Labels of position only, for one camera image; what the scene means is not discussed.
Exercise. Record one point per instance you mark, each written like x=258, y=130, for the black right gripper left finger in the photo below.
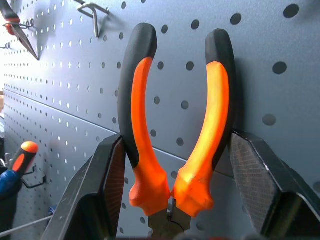
x=82, y=197

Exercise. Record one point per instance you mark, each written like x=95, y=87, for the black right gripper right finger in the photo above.
x=270, y=190

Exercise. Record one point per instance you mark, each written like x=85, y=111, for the grey perforated pegboard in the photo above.
x=75, y=100

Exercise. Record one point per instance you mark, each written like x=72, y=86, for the silver metal pegboard hook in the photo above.
x=94, y=12

